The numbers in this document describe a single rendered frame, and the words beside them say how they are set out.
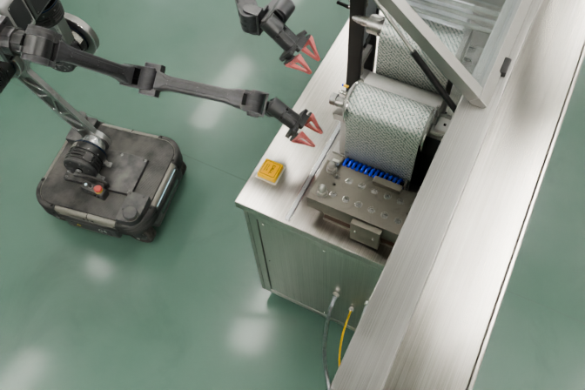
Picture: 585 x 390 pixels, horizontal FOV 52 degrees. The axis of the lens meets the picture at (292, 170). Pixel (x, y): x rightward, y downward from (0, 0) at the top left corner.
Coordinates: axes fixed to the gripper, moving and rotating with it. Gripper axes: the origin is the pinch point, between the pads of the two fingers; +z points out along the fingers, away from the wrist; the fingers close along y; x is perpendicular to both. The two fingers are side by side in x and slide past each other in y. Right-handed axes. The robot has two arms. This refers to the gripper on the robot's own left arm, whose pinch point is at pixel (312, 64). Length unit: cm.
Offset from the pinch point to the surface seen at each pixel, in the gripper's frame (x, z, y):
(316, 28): -143, 35, -139
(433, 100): 14.5, 34.9, -11.5
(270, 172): -38.8, 20.3, 16.8
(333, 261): -32, 56, 31
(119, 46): -212, -46, -75
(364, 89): 7.9, 15.2, -0.6
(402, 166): 2.4, 42.6, 6.3
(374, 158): -4.8, 36.3, 6.2
